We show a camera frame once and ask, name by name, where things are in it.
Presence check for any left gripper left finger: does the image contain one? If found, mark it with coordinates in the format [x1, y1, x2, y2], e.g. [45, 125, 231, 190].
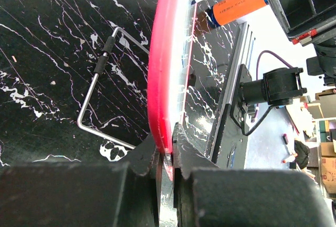
[1, 135, 161, 226]

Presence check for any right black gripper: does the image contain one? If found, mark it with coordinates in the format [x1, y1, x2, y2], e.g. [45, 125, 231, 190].
[268, 0, 335, 46]

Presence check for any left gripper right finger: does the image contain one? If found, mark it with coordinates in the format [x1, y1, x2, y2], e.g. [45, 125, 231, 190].
[172, 124, 332, 226]

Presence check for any pink framed whiteboard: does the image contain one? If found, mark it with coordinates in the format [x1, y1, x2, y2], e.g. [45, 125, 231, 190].
[147, 0, 197, 179]

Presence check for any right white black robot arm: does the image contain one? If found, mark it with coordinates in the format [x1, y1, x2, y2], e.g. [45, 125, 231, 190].
[236, 0, 335, 136]

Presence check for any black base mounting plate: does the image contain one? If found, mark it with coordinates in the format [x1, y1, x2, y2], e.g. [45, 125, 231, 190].
[205, 22, 255, 169]

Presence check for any orange spray bottle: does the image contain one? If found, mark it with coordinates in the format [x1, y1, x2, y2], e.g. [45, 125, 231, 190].
[206, 0, 269, 28]

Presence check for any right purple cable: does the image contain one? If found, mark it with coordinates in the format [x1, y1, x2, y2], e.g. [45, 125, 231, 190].
[256, 50, 294, 81]

